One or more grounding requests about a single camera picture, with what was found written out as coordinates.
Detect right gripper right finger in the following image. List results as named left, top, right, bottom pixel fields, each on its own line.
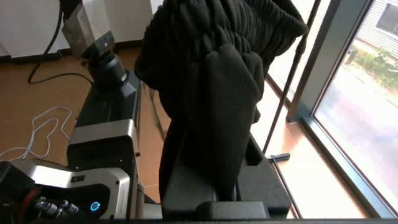
left=235, top=134, right=292, bottom=219

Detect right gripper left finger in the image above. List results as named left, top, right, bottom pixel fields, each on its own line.
left=161, top=155, right=219, bottom=219

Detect black trousers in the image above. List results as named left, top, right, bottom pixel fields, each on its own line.
left=134, top=0, right=309, bottom=203

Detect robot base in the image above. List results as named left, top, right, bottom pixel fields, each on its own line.
left=0, top=70, right=163, bottom=220

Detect black clothes rack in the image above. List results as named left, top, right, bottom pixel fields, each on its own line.
left=262, top=0, right=323, bottom=220

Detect window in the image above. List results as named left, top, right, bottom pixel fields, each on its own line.
left=265, top=0, right=398, bottom=219

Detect white cable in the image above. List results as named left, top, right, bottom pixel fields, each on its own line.
left=0, top=105, right=73, bottom=161

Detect black cable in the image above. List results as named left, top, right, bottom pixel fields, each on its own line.
left=27, top=0, right=95, bottom=86

